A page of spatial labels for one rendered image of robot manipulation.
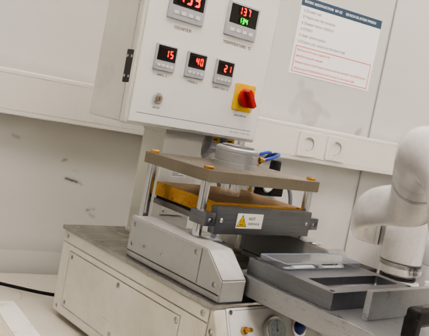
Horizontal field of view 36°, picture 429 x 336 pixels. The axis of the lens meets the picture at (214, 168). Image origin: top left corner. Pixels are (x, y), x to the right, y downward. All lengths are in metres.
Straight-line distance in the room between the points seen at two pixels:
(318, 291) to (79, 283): 0.52
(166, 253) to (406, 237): 0.54
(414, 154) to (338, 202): 0.98
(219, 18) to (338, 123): 0.77
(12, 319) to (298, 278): 0.43
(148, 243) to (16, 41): 0.64
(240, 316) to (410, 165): 0.35
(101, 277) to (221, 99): 0.42
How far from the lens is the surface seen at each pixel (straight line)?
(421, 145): 1.03
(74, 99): 1.52
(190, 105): 1.25
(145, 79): 1.19
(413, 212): 1.20
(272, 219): 1.12
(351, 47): 1.96
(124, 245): 1.22
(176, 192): 1.13
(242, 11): 1.32
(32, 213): 1.59
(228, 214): 1.05
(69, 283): 1.29
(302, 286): 0.93
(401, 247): 1.38
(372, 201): 1.31
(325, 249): 1.18
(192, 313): 0.99
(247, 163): 1.14
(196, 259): 0.99
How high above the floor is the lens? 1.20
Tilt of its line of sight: 5 degrees down
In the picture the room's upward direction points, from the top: 11 degrees clockwise
